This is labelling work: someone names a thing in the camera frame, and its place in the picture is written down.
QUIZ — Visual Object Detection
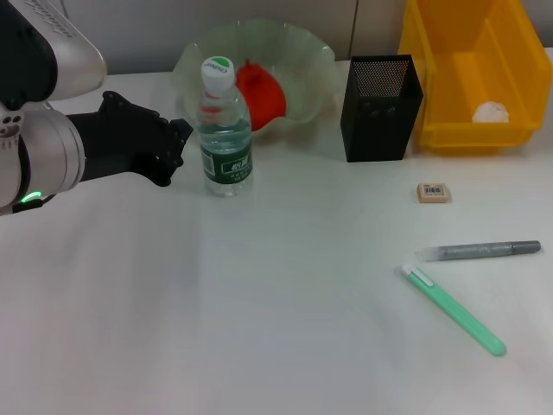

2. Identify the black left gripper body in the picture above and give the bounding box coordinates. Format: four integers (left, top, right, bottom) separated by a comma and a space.
67, 90, 177, 188

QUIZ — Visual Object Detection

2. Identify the clear plastic water bottle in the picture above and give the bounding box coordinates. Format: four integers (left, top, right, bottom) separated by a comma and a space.
197, 55, 254, 198

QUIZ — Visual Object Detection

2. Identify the orange fruit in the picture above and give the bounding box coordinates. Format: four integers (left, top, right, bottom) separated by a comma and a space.
235, 59, 288, 132

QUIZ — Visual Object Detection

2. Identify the small beige eraser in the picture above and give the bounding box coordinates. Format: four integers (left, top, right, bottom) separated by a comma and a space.
416, 182, 455, 205

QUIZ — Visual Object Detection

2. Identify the white paper ball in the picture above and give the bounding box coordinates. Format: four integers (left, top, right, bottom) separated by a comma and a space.
472, 101, 512, 125

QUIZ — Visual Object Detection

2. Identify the mint green pen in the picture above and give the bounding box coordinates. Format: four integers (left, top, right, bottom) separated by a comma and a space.
400, 262, 506, 358

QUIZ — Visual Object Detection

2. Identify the green glass fruit bowl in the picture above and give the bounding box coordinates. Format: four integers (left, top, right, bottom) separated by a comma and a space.
173, 19, 340, 139

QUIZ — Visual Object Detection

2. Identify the black mesh pen holder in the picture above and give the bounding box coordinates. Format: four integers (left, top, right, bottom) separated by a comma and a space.
340, 54, 424, 163

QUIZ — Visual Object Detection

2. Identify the silver marker pen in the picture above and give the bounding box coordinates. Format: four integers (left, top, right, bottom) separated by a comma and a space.
415, 239, 542, 263

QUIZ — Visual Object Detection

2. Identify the yellow plastic storage bin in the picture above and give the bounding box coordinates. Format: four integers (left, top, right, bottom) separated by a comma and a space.
397, 0, 553, 156

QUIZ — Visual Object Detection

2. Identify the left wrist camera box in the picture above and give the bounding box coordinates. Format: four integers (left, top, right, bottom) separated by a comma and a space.
0, 0, 108, 110

